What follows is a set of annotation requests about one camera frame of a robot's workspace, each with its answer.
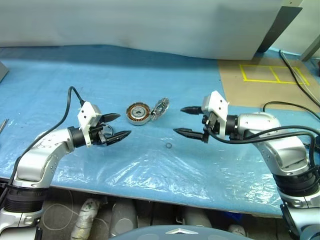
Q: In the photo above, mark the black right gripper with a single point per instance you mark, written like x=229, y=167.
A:
x=211, y=122

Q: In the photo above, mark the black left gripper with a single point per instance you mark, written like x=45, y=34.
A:
x=98, y=136

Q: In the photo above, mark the motor stator with copper coils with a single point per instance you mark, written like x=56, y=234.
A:
x=138, y=113

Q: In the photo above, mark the silver motor gear plate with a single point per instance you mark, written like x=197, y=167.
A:
x=161, y=106

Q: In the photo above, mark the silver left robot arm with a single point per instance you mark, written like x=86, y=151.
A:
x=37, y=155

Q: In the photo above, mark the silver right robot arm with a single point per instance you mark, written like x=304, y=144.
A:
x=262, y=122

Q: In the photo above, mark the brown cardboard sheet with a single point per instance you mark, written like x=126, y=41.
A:
x=232, y=85

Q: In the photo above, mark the blue table mat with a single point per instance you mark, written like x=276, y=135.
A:
x=150, y=80

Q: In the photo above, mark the clear plastic film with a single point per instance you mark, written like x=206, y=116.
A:
x=162, y=172

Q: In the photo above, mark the yellow tape rectangle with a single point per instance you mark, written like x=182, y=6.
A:
x=260, y=80

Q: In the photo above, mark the grey rounded cylinder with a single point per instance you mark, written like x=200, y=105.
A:
x=123, y=217
x=197, y=217

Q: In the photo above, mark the white wrapped rounded shape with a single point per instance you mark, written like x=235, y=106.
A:
x=85, y=217

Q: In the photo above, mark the white backdrop board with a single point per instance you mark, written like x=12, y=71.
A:
x=150, y=25

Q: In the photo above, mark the thin metal tool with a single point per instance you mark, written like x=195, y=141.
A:
x=4, y=125

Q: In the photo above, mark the grey robot torso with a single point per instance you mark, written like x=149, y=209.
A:
x=180, y=233

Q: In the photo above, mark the small white rounded shape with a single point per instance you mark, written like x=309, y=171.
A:
x=237, y=230

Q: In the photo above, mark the grey metal box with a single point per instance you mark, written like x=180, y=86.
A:
x=2, y=72

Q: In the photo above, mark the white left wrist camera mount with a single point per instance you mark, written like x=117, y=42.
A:
x=86, y=113

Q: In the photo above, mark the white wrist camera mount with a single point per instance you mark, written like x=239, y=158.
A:
x=86, y=113
x=217, y=102

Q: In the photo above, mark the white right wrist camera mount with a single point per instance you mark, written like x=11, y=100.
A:
x=217, y=102

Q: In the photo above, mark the light grey post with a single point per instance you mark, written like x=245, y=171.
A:
x=312, y=47

